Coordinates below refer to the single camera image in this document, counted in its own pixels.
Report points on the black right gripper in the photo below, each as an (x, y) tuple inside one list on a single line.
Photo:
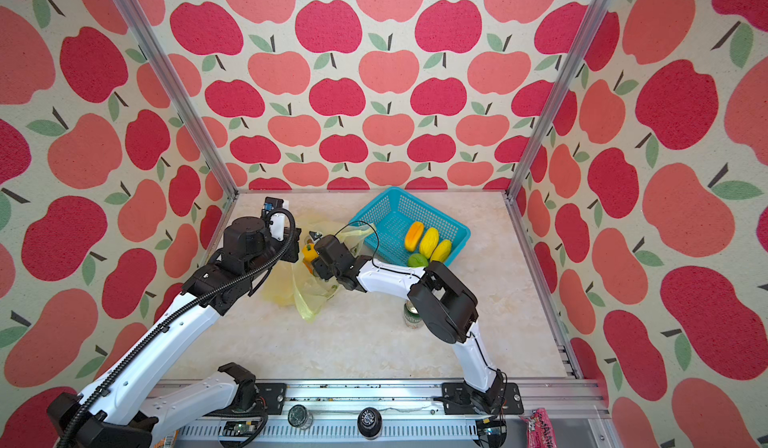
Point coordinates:
[(318, 270)]

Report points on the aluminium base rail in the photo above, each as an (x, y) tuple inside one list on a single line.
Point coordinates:
[(416, 413)]

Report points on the yellow toy corn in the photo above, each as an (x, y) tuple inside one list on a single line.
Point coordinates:
[(442, 251)]

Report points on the green toy fruit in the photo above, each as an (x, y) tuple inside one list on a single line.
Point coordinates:
[(417, 260)]

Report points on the black round knob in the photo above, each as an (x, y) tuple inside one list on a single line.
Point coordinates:
[(369, 423)]

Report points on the yellow plastic avocado-print bag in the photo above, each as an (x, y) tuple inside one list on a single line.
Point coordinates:
[(308, 284)]

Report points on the small glass jar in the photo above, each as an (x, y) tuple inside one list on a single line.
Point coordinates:
[(300, 417)]

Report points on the yellow toy banana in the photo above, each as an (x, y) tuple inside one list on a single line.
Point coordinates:
[(429, 242)]

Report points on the orange toy fruit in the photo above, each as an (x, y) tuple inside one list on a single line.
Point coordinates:
[(309, 254)]

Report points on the yellow toy mango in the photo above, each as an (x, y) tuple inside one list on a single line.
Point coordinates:
[(413, 236)]

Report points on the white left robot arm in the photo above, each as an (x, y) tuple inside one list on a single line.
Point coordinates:
[(115, 411)]

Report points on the pink snack packet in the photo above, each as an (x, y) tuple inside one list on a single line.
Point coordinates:
[(539, 430)]

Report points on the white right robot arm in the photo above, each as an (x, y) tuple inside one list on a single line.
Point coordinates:
[(445, 304)]

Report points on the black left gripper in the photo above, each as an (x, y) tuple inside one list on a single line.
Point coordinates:
[(288, 234)]

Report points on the aluminium frame post left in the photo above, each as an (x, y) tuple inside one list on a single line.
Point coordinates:
[(142, 30)]

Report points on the teal plastic mesh basket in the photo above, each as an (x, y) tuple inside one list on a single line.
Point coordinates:
[(393, 211)]

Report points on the green drink can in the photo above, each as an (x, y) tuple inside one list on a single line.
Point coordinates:
[(411, 317)]

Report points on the aluminium frame post right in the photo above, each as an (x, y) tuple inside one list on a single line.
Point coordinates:
[(575, 59)]

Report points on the aluminium frame post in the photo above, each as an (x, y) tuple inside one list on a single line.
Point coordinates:
[(575, 59), (142, 30)]

